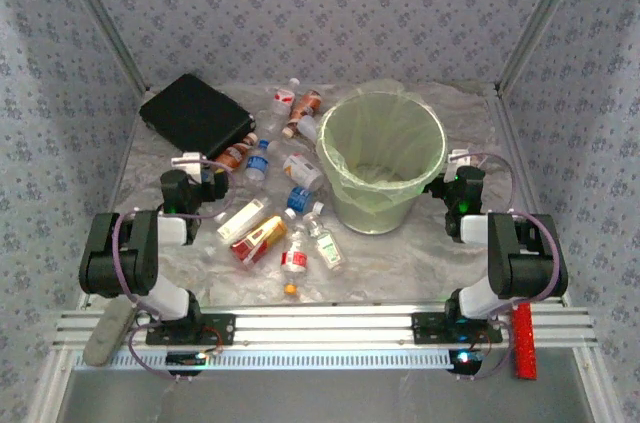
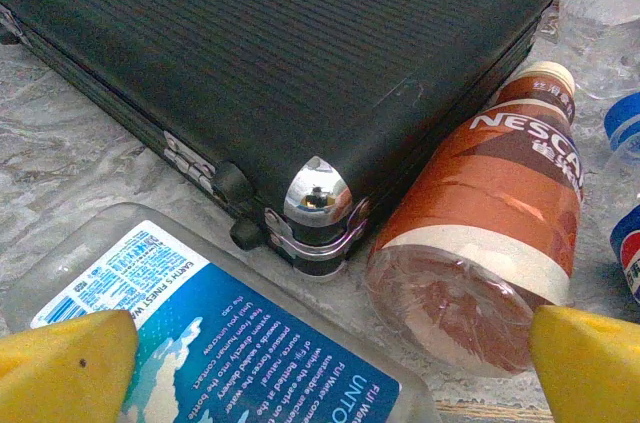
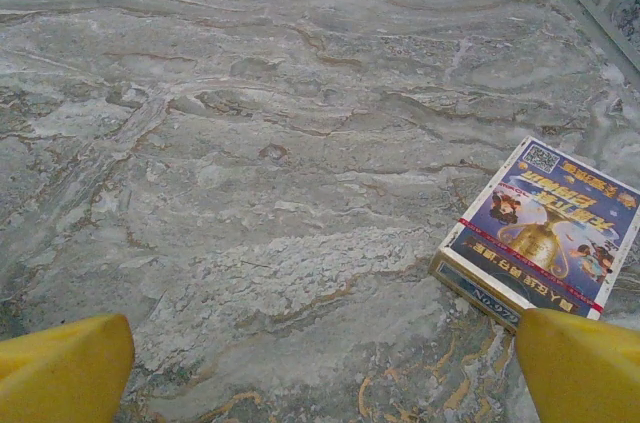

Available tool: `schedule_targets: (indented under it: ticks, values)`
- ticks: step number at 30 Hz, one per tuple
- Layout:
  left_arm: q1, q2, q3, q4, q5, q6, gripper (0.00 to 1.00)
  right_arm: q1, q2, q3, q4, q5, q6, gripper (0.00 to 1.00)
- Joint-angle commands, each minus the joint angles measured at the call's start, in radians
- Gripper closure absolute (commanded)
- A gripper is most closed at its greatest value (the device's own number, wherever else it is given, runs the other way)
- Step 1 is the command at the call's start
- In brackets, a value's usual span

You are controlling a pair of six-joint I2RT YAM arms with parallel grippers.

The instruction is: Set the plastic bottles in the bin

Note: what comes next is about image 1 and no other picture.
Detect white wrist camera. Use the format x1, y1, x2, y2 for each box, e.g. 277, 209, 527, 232
170, 152, 209, 180
447, 148, 474, 170

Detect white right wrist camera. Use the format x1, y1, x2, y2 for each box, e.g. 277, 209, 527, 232
447, 148, 474, 170

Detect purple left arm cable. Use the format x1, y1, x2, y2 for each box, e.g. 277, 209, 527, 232
112, 157, 237, 382

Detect aluminium side rail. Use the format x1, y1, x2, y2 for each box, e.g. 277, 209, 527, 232
42, 87, 150, 423
492, 87, 617, 423

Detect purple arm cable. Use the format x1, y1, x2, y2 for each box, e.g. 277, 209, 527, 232
469, 151, 564, 383
112, 157, 237, 382

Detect blue label water bottle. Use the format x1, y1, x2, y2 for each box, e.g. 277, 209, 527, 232
243, 139, 274, 183

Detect crushed blue label bottle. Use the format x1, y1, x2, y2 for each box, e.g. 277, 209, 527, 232
286, 185, 325, 217

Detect clear bottle red label white cap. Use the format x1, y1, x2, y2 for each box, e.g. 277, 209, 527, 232
269, 77, 302, 117

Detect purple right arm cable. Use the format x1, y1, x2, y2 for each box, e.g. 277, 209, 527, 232
469, 151, 564, 383

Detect grey plastic bin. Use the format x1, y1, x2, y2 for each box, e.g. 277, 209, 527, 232
329, 182, 419, 236

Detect red yellow carton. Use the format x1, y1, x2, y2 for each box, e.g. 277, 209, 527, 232
229, 214, 290, 270

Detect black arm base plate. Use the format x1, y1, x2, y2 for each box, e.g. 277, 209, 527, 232
145, 313, 237, 347
410, 312, 504, 345

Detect aluminium corner post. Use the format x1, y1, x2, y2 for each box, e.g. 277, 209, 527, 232
494, 0, 596, 94
52, 0, 151, 94

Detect translucent green waste bin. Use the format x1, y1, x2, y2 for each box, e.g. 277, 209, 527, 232
314, 78, 449, 209

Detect clear bottle red label orange cap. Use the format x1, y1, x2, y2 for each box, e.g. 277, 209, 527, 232
279, 225, 309, 297

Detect black hard case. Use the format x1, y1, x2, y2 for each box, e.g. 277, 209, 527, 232
138, 73, 257, 162

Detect aluminium rail beam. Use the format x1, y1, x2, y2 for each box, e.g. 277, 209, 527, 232
54, 303, 599, 348

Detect white rectangular carton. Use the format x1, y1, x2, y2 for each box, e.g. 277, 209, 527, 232
215, 196, 274, 246

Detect short brown label bottle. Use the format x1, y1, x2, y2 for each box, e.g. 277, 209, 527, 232
214, 131, 260, 172

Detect long brown label bottle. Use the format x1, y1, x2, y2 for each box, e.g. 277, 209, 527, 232
281, 89, 324, 139

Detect white bottle orange mark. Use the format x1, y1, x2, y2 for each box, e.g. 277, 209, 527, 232
282, 152, 325, 192

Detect small lit controller board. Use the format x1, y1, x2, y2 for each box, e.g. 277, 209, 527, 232
165, 350, 209, 369
448, 348, 484, 375

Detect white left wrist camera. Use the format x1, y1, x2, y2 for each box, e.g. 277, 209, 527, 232
170, 152, 209, 180

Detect white slotted cable duct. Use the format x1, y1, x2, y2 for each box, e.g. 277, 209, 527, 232
74, 348, 456, 372

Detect frosted white plastic bottle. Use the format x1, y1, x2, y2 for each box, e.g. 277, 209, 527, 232
294, 115, 321, 142

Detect clear bottle green label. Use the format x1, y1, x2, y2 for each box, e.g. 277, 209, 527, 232
302, 212, 347, 272

